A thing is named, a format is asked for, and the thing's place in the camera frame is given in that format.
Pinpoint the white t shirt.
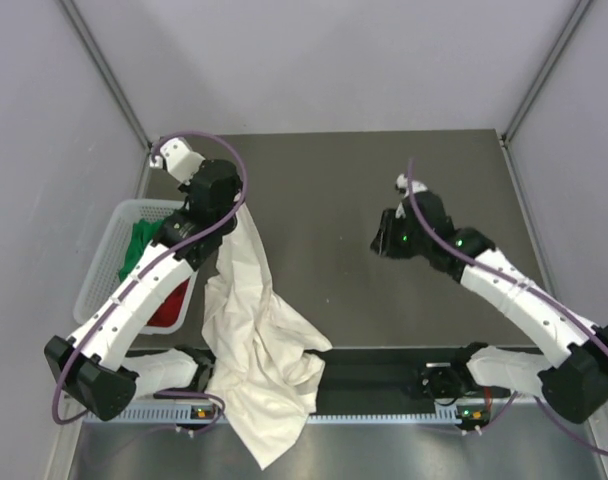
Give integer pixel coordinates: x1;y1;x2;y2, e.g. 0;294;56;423
202;207;332;469

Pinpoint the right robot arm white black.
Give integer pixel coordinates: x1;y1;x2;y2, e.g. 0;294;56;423
370;183;608;424

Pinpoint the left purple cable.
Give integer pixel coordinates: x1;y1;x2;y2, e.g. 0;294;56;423
51;129;250;426

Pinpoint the white plastic laundry basket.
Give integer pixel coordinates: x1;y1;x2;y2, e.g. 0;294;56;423
73;198;183;325

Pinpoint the red t shirt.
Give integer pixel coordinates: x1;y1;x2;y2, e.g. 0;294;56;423
147;280;189;329

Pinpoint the left aluminium frame post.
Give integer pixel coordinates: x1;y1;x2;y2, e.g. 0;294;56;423
55;0;151;150

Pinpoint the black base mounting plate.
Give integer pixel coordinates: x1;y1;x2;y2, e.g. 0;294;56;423
153;346;495;416

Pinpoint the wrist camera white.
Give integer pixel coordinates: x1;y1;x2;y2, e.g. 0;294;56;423
395;174;428;197
149;137;206;184

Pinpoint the grey slotted cable duct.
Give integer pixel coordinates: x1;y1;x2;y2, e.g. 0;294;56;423
109;400;489;426

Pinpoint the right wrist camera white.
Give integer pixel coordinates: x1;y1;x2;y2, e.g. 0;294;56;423
395;174;428;197

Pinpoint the right aluminium frame post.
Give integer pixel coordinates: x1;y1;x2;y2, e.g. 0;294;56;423
499;0;595;149

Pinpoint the green t shirt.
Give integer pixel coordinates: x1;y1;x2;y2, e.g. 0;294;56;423
117;219;163;282

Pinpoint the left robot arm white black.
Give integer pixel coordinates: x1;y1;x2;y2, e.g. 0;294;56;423
44;160;247;421

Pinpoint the purple cable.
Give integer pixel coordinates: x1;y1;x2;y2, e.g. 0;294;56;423
51;129;250;426
406;157;608;459

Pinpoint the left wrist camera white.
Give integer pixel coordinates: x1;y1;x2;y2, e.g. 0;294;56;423
149;137;206;184

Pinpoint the aluminium frame post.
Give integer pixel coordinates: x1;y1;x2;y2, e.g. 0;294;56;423
55;0;151;150
499;0;595;149

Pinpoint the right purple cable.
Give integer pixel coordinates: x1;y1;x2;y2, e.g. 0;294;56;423
406;157;608;459

